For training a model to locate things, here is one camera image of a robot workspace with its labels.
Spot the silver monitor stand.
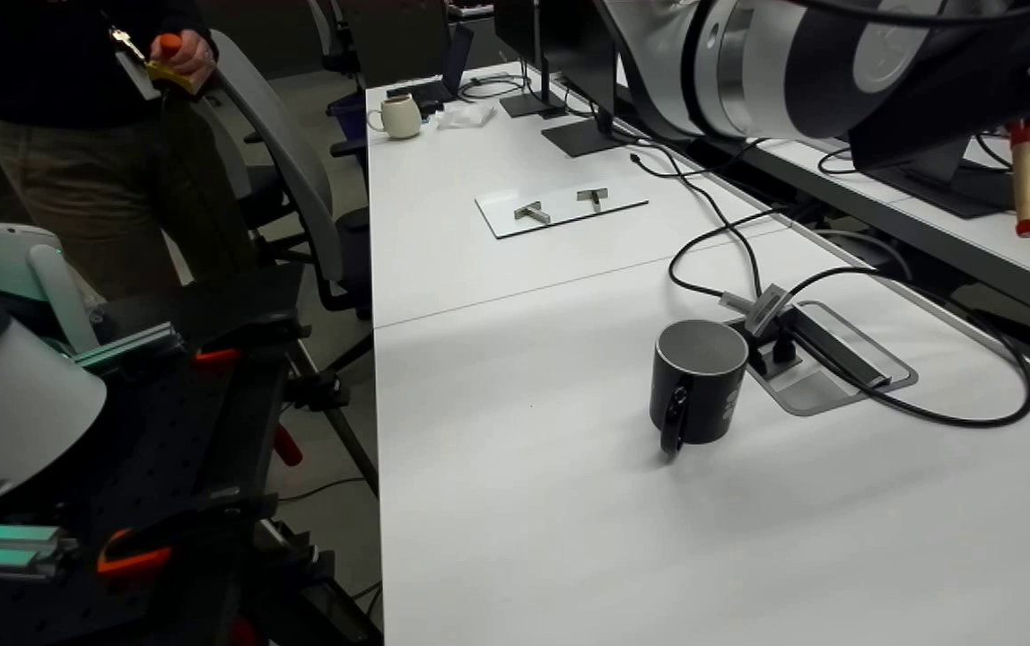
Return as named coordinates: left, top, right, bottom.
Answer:
left=891, top=161, right=1013, bottom=220

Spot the person in dark clothes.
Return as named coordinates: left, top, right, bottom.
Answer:
left=0, top=0, right=253, bottom=303

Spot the grey office chair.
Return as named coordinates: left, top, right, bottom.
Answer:
left=211, top=33, right=378, bottom=487

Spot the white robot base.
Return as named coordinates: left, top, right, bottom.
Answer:
left=0, top=221, right=107, bottom=579

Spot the grey desk cable port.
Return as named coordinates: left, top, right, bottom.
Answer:
left=749, top=303, right=920, bottom=417

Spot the black mug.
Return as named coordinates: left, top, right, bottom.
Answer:
left=649, top=319, right=749, bottom=460

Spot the person's hand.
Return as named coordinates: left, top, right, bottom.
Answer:
left=146, top=27, right=216, bottom=98

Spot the white mug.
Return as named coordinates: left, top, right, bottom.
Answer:
left=381, top=94, right=424, bottom=139

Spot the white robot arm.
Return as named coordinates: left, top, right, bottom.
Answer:
left=595, top=0, right=1030, bottom=167

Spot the grey T-shaped metal piece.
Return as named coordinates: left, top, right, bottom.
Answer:
left=574, top=188, right=611, bottom=216

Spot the black cable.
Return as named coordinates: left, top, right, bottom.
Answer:
left=629, top=139, right=1030, bottom=432

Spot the miniature wooden bat red handle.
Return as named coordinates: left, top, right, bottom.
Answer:
left=1009, top=117, right=1030, bottom=236

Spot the white flat board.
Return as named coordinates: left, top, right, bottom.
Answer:
left=475, top=188, right=647, bottom=239

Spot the black mounting plate with clamps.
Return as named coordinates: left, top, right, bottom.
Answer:
left=0, top=350, right=382, bottom=646

